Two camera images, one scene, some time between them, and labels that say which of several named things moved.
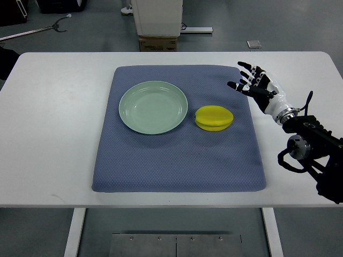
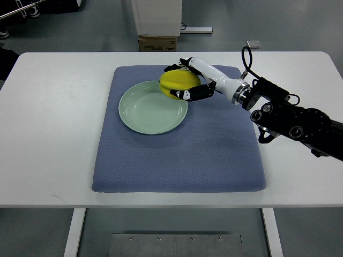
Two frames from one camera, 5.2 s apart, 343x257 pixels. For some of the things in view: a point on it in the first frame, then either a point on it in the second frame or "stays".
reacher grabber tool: [54, 27] to [20, 9]
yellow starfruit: [213, 118] to [177, 80]
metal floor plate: [175, 245] stays
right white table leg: [273, 232] stays
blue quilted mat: [191, 159] stays
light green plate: [153, 107] stays
